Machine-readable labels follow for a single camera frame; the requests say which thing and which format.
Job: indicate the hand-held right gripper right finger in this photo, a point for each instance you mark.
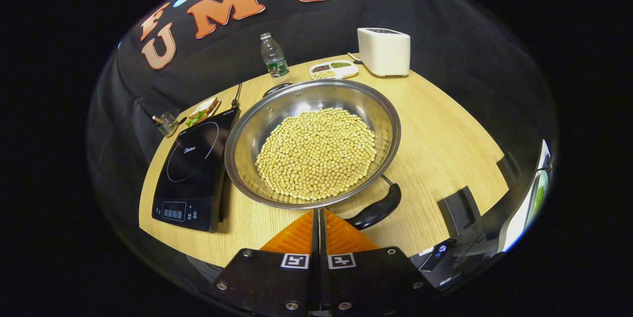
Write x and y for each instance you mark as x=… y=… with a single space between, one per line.
x=366 y=277

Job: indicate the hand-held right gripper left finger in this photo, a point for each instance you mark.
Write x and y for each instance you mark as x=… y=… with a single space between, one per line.
x=277 y=277

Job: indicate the black induction cooktop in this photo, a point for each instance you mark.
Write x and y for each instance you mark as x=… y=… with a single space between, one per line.
x=193 y=173

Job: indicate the stainless steel pot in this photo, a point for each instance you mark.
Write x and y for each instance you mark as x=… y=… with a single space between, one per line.
x=257 y=124

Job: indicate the small black device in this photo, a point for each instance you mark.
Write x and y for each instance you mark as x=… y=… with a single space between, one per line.
x=437 y=255

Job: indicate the black table clamp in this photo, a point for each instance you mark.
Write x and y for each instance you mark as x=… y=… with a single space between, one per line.
x=460 y=210
x=509 y=171

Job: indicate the pile of soybeans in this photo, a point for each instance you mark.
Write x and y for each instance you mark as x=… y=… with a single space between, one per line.
x=316 y=154

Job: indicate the sandwich on white plate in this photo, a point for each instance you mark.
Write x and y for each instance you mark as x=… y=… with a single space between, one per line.
x=203 y=112

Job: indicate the computer monitor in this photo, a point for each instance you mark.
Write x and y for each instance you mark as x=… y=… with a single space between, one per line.
x=536 y=193

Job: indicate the white divided bean tray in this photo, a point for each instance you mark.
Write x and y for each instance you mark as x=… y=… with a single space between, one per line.
x=334 y=69

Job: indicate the clear plastic water bottle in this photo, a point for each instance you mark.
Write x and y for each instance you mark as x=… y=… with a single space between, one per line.
x=273 y=57

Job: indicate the white toaster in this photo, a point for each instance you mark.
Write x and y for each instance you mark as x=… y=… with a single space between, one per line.
x=383 y=52

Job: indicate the black backdrop cloth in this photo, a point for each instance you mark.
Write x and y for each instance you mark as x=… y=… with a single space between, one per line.
x=395 y=0

